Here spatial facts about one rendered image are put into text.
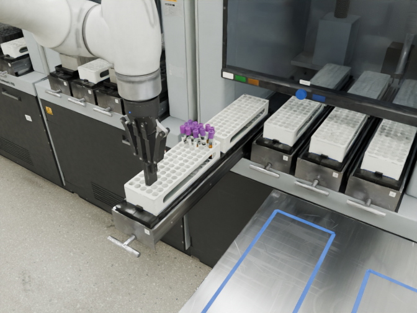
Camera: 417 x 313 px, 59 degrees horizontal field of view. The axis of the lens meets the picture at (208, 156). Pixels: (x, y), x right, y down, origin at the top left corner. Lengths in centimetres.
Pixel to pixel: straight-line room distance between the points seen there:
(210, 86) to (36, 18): 69
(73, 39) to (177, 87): 66
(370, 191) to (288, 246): 36
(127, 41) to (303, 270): 56
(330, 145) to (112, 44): 67
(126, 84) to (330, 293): 56
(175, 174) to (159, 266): 96
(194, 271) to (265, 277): 106
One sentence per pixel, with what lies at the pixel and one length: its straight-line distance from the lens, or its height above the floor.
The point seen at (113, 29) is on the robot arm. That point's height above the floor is 125.
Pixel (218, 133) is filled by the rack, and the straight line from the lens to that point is 111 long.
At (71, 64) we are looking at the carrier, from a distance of 176.
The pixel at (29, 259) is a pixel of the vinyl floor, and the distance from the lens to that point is 206.
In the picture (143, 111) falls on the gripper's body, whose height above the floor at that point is 108.
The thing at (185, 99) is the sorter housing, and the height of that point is 83.
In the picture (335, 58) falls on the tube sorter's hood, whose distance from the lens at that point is 105.
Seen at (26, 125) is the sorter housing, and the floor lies 45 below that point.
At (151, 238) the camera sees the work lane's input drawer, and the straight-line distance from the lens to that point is 91.
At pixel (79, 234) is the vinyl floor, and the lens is 208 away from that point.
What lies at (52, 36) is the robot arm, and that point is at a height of 123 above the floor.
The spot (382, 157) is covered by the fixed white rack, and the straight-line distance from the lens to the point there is 109.
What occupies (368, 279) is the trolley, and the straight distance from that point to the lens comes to 83.
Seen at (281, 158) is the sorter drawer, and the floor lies 79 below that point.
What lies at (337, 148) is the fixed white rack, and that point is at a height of 86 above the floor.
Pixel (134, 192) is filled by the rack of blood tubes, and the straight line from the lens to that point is 90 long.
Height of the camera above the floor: 144
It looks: 35 degrees down
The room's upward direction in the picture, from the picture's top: straight up
